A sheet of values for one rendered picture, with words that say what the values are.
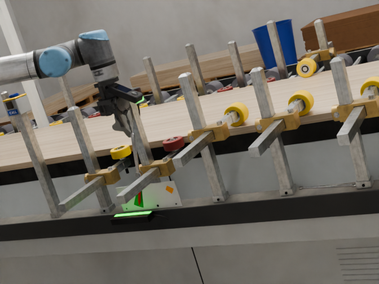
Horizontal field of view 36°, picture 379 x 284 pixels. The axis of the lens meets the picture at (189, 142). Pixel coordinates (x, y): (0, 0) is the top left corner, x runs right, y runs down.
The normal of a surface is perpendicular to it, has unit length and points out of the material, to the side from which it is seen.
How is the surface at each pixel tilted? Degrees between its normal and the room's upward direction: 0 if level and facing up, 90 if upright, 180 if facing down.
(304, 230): 90
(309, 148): 90
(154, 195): 90
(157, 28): 90
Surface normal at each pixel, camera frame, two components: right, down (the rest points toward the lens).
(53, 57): 0.16, 0.21
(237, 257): -0.42, 0.34
